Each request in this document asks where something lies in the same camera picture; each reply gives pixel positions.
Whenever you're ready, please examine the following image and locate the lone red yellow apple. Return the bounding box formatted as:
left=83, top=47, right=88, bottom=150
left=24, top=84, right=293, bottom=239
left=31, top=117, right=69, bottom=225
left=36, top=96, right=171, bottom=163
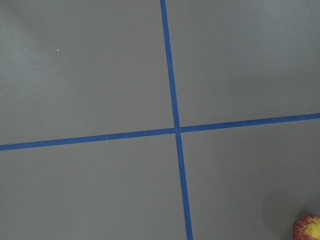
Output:
left=292, top=215, right=320, bottom=240

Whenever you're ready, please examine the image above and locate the brown paper table cover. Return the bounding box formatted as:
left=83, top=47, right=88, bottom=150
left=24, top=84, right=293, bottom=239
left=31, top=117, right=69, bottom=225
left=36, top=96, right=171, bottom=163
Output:
left=0, top=0, right=320, bottom=240

